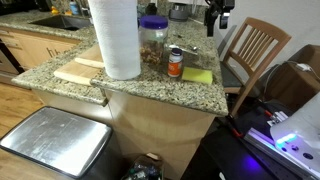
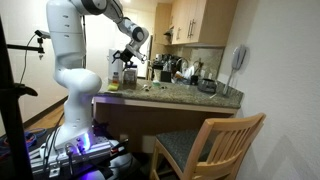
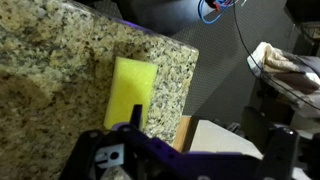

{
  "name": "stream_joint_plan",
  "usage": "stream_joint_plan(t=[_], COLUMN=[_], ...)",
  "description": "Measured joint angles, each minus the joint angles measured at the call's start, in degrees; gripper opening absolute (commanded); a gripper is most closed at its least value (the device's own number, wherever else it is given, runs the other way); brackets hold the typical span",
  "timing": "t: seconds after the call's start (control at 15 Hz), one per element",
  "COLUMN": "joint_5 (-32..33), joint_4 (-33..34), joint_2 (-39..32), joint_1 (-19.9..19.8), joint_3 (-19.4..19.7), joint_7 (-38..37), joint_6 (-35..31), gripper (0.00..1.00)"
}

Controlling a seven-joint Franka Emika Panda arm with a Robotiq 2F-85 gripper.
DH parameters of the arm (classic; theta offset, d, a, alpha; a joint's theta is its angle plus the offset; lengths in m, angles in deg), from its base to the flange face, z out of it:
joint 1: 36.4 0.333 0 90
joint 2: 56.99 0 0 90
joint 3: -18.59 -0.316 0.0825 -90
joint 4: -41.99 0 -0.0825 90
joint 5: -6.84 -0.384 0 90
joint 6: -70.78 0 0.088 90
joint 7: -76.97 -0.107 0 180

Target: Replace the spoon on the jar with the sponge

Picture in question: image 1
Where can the white paper towel roll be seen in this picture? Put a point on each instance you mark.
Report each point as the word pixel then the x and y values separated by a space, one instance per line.
pixel 116 36

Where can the yellow sponge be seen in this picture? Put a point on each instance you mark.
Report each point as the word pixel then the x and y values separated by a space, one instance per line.
pixel 197 75

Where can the clear jar purple lid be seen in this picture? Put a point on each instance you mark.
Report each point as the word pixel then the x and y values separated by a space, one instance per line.
pixel 153 43

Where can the wooden cutting board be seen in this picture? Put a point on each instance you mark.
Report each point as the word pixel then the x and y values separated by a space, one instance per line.
pixel 80 68

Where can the wooden chair grey seat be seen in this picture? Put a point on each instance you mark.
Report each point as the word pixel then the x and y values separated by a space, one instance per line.
pixel 253 50

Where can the white power adapter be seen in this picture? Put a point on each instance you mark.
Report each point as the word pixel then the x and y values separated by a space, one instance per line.
pixel 303 66

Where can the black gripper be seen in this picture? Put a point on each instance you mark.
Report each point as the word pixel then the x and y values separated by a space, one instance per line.
pixel 220 5

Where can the steel lid trash can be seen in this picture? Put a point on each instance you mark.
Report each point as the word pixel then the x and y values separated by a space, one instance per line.
pixel 56 140

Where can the bag of trash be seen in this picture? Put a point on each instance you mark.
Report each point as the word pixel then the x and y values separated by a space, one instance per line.
pixel 143 170

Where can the metal spoon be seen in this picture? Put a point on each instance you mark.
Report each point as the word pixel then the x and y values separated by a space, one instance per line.
pixel 186 48

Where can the brown cardboard box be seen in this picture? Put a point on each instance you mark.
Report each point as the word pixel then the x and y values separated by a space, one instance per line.
pixel 293 83

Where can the wooden base cabinet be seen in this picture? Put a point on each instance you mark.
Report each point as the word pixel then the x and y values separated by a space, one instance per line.
pixel 36 50

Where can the dark grey pot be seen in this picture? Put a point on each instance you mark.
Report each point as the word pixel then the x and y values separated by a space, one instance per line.
pixel 179 13

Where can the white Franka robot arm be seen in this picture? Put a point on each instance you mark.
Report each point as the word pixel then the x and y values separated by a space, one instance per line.
pixel 300 130

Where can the kitchen sink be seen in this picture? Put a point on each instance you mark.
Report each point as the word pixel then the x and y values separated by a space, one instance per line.
pixel 61 22

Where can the white pill bottle orange label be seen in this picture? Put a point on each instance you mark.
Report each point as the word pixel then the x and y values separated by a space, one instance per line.
pixel 175 65

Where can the white plastic strip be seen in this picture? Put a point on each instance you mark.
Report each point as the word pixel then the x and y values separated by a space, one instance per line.
pixel 197 21

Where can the blue soap bottle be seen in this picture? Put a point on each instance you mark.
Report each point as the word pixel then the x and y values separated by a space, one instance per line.
pixel 74 8

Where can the metal robot mounting base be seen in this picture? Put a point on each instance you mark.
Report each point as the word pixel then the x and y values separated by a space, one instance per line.
pixel 266 143

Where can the yellow rubber duck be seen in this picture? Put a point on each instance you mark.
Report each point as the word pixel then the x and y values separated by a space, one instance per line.
pixel 54 10

